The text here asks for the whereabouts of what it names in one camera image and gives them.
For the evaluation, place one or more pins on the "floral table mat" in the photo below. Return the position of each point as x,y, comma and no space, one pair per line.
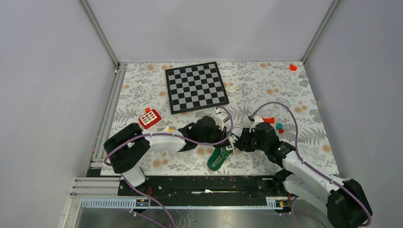
268,88

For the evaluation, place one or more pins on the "red arch block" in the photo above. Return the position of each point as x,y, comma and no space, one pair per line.
269,120

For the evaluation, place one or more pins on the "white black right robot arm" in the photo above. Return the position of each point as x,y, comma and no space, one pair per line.
343,201

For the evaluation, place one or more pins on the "black grey chessboard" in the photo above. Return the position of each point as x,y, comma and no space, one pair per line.
195,87

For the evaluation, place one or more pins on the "stacked colourful toy bricks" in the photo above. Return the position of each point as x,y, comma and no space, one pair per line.
168,129

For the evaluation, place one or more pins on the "small wooden piece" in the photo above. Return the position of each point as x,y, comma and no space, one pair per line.
232,89

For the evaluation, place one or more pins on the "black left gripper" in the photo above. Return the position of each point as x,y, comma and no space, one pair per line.
222,134

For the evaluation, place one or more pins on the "red toy brick window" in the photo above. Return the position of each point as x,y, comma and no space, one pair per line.
150,118

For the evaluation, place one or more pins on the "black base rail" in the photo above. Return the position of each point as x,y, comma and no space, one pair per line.
199,192

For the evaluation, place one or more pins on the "teal cube block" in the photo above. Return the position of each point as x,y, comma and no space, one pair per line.
279,126

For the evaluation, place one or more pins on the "red wedge block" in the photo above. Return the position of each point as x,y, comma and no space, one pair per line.
292,67

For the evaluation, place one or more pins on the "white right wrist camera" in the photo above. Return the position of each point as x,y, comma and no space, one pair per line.
256,120

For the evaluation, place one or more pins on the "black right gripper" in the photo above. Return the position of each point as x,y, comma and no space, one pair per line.
242,143

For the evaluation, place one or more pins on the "green canvas sneaker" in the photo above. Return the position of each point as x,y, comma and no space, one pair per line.
220,155

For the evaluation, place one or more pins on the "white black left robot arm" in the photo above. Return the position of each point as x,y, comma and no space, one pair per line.
126,148

